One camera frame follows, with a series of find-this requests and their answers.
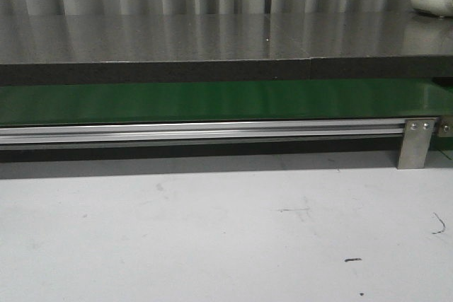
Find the dark grey stone counter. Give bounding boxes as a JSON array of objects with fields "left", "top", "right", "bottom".
[{"left": 1, "top": 12, "right": 452, "bottom": 86}]

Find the steel conveyor support bracket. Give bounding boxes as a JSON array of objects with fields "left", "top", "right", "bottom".
[{"left": 397, "top": 118, "right": 436, "bottom": 170}]

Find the green conveyor belt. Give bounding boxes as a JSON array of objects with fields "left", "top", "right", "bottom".
[{"left": 1, "top": 79, "right": 452, "bottom": 127}]

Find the conveyor end roller plate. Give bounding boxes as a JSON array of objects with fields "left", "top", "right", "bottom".
[{"left": 437, "top": 115, "right": 453, "bottom": 138}]

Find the aluminium conveyor side rail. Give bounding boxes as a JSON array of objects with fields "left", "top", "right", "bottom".
[{"left": 1, "top": 118, "right": 406, "bottom": 146}]

